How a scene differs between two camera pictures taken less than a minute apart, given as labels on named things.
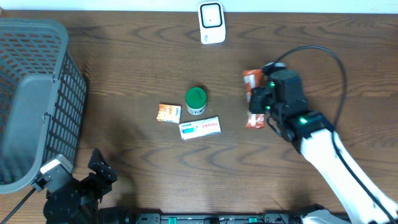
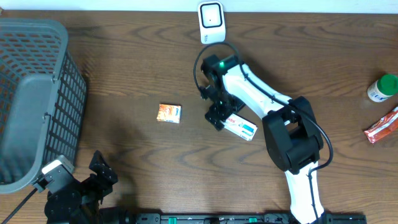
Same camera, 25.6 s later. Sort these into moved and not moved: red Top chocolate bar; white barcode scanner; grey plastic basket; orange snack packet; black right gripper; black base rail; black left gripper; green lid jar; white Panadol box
Moved: green lid jar; white Panadol box; red Top chocolate bar; black right gripper
Not moved: orange snack packet; white barcode scanner; black left gripper; grey plastic basket; black base rail
